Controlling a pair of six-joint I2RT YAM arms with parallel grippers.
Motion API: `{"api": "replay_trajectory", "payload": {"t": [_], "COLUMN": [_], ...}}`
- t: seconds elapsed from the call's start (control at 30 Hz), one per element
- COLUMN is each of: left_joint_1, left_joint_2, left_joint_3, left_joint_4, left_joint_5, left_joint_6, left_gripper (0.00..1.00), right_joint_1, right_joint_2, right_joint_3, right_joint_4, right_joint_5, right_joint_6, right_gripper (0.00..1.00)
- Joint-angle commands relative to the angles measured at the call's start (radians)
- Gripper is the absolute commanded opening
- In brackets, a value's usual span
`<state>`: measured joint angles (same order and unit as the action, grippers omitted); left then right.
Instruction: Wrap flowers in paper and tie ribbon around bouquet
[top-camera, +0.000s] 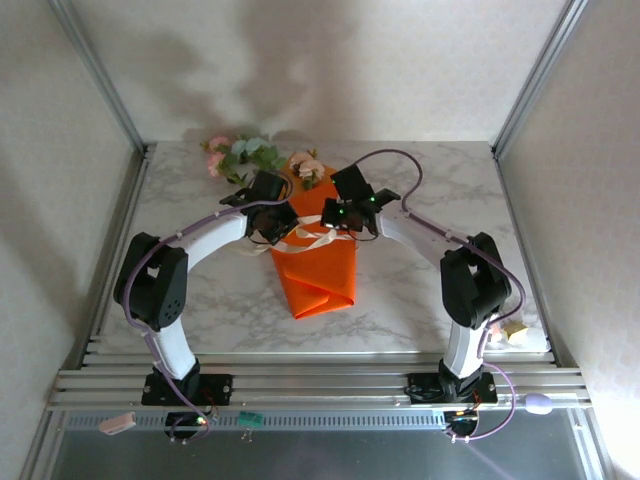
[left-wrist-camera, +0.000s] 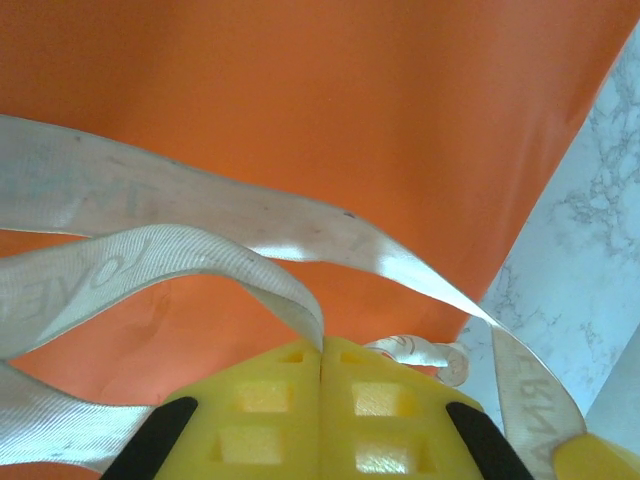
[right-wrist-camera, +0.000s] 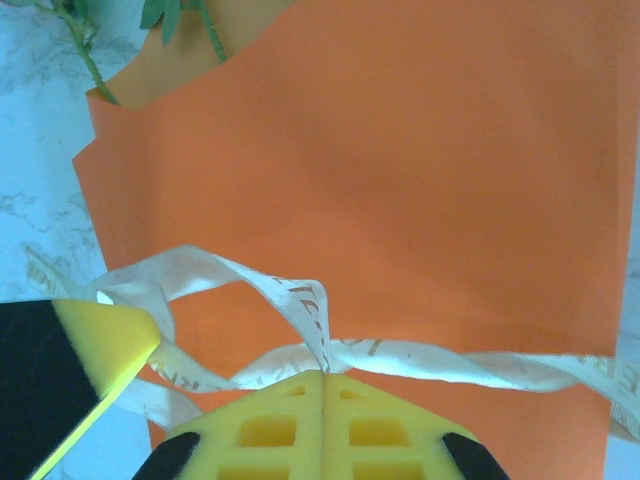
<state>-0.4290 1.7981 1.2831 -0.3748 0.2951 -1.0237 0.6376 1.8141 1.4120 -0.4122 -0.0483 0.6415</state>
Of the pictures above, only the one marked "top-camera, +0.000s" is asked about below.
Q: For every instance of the beige fabric ribbon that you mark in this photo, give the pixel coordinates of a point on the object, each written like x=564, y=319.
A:
x=320, y=242

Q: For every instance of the peach fake flower stem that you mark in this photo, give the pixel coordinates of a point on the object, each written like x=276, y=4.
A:
x=307, y=165

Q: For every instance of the pink fake flower stem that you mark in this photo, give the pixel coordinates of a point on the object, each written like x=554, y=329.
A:
x=217, y=162

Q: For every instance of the orange wrapping paper sheet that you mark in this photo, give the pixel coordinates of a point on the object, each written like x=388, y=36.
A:
x=315, y=280

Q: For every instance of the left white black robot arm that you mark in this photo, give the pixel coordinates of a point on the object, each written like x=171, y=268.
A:
x=155, y=285

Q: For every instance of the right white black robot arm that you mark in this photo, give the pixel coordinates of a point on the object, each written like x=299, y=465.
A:
x=475, y=280

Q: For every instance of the small pink cylinder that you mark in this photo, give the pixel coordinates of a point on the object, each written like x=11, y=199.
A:
x=496, y=335

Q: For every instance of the small yellow block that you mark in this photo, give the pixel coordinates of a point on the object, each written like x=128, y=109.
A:
x=517, y=334

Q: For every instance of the green terminal connector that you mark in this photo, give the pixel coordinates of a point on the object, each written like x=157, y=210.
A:
x=250, y=419

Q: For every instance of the black controller board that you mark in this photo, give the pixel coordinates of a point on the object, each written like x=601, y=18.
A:
x=462, y=422
x=182, y=422

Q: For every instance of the grey metal panel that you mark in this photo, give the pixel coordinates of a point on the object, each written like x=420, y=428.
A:
x=320, y=455

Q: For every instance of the small pink block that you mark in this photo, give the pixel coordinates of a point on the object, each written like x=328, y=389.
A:
x=117, y=422

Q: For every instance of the aluminium side rail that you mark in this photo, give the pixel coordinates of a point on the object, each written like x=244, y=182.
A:
x=512, y=200
x=129, y=200

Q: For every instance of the aluminium mounting rail frame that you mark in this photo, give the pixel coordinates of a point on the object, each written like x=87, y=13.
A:
x=320, y=385

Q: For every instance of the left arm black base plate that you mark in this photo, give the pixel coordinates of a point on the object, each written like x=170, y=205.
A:
x=220, y=389

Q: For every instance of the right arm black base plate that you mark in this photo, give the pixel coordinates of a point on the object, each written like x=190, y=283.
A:
x=425, y=387

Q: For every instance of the aluminium upright post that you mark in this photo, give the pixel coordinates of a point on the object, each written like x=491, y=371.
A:
x=100, y=80
x=540, y=75

